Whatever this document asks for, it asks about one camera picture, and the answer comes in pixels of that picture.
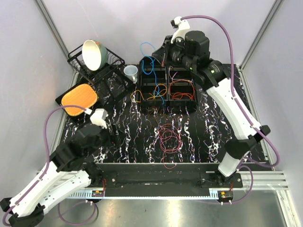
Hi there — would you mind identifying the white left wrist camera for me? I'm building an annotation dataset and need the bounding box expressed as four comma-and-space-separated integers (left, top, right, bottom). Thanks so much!
84, 108, 108, 129

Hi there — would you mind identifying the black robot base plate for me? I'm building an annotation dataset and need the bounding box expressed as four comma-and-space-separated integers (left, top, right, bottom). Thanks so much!
97, 163, 243, 199

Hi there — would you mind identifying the blue cable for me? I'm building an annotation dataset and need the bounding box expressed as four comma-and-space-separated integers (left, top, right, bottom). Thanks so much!
140, 42, 168, 105

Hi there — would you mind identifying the pink cable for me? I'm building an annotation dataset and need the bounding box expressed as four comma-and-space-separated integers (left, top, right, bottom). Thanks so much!
157, 122, 183, 169

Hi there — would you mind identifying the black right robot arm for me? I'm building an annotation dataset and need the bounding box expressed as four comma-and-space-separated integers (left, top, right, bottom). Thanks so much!
152, 31, 270, 188

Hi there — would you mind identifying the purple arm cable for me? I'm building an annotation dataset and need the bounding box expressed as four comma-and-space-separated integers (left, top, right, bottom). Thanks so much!
1, 105, 88, 227
181, 15, 281, 168

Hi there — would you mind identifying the white measuring cup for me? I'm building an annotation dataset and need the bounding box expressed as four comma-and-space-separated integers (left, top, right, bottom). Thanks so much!
124, 65, 138, 83

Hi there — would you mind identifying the white and green bowl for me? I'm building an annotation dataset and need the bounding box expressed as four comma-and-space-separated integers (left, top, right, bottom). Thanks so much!
82, 39, 108, 71

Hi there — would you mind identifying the white cable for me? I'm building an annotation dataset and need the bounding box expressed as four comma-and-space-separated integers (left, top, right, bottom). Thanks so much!
167, 66, 192, 85

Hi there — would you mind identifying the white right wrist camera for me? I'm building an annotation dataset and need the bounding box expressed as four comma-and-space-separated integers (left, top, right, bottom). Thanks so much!
170, 16, 190, 44

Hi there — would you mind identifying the orange cable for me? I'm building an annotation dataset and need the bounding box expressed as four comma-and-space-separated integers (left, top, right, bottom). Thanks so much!
170, 79, 195, 100

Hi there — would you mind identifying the yellow cable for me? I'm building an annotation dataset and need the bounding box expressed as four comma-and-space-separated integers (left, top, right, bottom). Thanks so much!
130, 84, 168, 101

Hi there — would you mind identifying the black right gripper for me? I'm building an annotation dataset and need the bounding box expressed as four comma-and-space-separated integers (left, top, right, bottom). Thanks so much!
152, 35, 195, 72

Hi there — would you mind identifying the black wire dish rack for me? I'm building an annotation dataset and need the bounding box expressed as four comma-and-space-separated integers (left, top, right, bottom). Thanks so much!
67, 45, 135, 95

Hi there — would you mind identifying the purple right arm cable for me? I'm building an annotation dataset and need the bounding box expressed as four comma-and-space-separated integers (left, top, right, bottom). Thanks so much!
181, 15, 281, 168

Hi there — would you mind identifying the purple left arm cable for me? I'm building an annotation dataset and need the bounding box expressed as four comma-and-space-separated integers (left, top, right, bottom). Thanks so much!
1, 105, 88, 227

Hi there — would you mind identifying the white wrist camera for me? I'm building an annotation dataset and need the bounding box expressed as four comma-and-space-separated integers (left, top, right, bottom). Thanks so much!
84, 108, 108, 129
170, 16, 190, 44

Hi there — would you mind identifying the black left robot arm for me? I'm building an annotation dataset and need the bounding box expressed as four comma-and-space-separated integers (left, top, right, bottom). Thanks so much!
0, 124, 121, 227

